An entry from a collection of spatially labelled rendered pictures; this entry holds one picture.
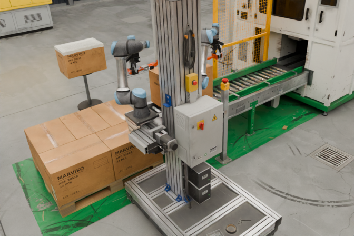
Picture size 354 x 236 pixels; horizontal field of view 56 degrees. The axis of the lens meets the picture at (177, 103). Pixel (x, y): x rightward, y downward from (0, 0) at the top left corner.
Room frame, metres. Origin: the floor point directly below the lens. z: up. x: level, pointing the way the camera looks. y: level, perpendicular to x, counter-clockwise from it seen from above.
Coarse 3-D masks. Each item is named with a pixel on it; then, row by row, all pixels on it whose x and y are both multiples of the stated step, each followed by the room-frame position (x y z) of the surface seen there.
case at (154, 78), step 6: (210, 66) 3.43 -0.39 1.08; (150, 72) 3.40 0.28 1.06; (156, 72) 3.34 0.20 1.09; (210, 72) 3.43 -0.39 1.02; (150, 78) 3.41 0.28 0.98; (156, 78) 3.30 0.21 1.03; (210, 78) 3.43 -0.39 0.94; (150, 84) 3.42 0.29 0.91; (156, 84) 3.31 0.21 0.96; (210, 84) 3.43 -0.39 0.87; (150, 90) 3.43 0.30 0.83; (156, 90) 3.32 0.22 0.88; (204, 90) 3.38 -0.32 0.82; (210, 90) 3.43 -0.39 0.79; (156, 96) 3.33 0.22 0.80; (210, 96) 3.43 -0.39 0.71; (156, 102) 3.33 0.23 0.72
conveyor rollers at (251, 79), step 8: (256, 72) 4.44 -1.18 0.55; (264, 72) 4.43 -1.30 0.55; (272, 72) 4.41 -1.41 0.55; (280, 72) 4.40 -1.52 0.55; (232, 80) 4.21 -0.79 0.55; (240, 80) 4.20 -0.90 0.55; (248, 80) 4.19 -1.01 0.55; (256, 80) 4.18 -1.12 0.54; (264, 80) 4.17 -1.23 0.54; (216, 88) 3.97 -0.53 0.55; (232, 88) 3.94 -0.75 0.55; (240, 88) 3.94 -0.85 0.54; (216, 96) 3.79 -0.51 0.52
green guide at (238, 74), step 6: (270, 60) 4.67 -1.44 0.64; (276, 60) 4.73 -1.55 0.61; (252, 66) 4.45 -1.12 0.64; (258, 66) 4.51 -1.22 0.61; (264, 66) 4.58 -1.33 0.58; (234, 72) 4.37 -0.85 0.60; (240, 72) 4.30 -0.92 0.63; (246, 72) 4.36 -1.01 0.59; (222, 78) 4.11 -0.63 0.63; (228, 78) 4.17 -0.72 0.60; (234, 78) 4.24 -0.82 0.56; (216, 84) 4.04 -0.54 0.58
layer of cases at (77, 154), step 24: (72, 120) 3.34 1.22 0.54; (96, 120) 3.31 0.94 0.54; (120, 120) 3.28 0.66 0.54; (48, 144) 2.86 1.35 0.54; (72, 144) 2.84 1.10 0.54; (96, 144) 2.81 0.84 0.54; (120, 144) 2.79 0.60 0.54; (48, 168) 2.47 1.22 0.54; (72, 168) 2.49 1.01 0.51; (96, 168) 2.61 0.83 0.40; (120, 168) 2.75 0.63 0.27; (72, 192) 2.46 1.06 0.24
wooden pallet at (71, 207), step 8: (160, 160) 3.02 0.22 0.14; (144, 168) 2.91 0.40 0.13; (152, 168) 2.98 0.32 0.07; (128, 176) 2.79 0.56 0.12; (112, 184) 2.68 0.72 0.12; (120, 184) 2.73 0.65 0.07; (104, 192) 2.68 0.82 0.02; (112, 192) 2.68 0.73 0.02; (88, 200) 2.57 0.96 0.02; (96, 200) 2.57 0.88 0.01; (64, 208) 2.39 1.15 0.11; (72, 208) 2.43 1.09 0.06; (80, 208) 2.48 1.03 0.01; (64, 216) 2.38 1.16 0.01
